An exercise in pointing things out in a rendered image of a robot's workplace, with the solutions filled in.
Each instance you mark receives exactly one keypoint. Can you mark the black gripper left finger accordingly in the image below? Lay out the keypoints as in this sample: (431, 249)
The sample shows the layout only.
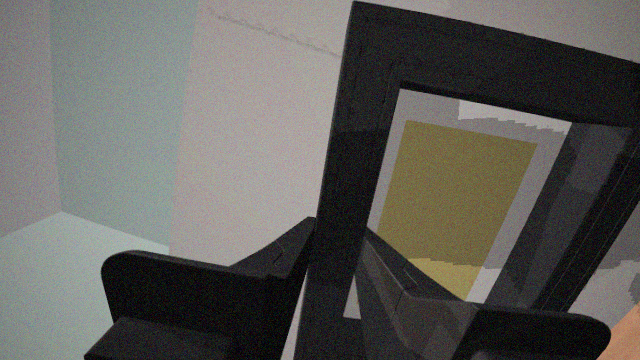
(252, 301)

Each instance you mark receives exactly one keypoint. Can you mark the black picture frame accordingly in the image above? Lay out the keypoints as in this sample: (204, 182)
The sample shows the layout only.
(501, 165)

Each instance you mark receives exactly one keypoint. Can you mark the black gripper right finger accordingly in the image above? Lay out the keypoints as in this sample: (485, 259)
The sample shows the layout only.
(406, 315)

